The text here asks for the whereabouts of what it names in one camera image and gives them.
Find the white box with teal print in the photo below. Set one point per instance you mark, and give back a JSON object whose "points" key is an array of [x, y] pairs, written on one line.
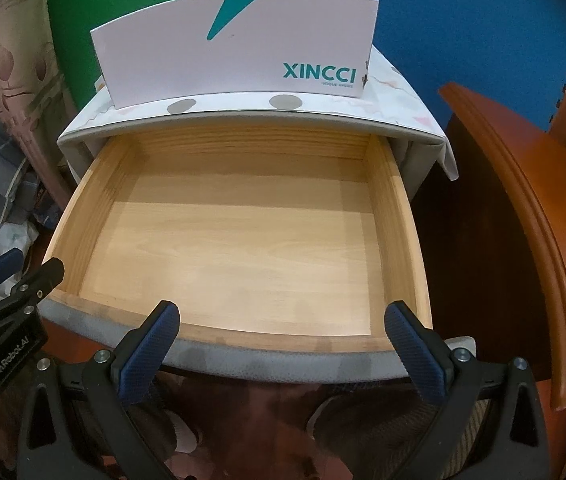
{"points": [[243, 50]]}

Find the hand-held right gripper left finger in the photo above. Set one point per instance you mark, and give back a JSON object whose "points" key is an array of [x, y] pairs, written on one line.
{"points": [[148, 350]]}

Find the pink floral bedsheet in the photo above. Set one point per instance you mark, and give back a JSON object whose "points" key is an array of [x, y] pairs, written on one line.
{"points": [[18, 85]]}

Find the blue foam mat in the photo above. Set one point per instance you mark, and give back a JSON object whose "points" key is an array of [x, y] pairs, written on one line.
{"points": [[463, 25]]}

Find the green foam mat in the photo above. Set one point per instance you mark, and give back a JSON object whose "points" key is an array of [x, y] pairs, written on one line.
{"points": [[113, 10]]}

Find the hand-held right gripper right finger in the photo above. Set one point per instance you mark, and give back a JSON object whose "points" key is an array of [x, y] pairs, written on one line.
{"points": [[415, 355]]}

